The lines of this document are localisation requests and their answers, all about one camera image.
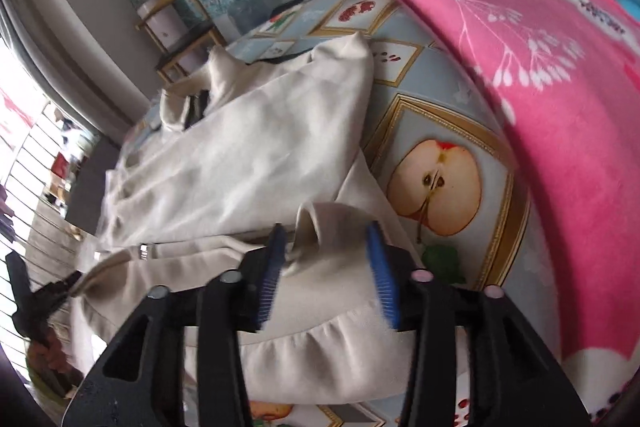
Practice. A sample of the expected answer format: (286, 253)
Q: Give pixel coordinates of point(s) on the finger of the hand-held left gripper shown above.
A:
(57, 289)

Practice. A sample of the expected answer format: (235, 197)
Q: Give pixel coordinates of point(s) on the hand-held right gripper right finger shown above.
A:
(382, 277)

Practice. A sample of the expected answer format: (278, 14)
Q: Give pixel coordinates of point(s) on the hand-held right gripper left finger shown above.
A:
(272, 277)

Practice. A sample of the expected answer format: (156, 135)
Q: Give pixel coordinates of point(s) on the cream zip jacket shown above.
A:
(225, 167)

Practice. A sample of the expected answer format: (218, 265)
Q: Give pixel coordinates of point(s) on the person's left hand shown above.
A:
(52, 359)

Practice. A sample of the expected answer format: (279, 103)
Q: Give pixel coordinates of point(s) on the metal window railing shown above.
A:
(30, 187)

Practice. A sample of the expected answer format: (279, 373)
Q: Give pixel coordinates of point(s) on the dark grey cabinet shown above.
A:
(95, 187)

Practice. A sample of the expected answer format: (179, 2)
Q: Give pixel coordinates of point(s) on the fruit print tablecloth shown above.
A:
(435, 122)

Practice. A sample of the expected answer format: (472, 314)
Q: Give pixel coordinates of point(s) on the grey curtain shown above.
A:
(75, 57)

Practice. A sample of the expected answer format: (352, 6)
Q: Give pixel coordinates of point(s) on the pink floral blanket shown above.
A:
(550, 107)

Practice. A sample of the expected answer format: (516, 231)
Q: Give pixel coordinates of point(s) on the wooden chair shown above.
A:
(185, 44)

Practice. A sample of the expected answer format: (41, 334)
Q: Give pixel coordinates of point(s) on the empty clear water jug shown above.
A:
(250, 14)

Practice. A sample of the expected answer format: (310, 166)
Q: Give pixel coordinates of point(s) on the pale cylindrical box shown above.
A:
(162, 24)

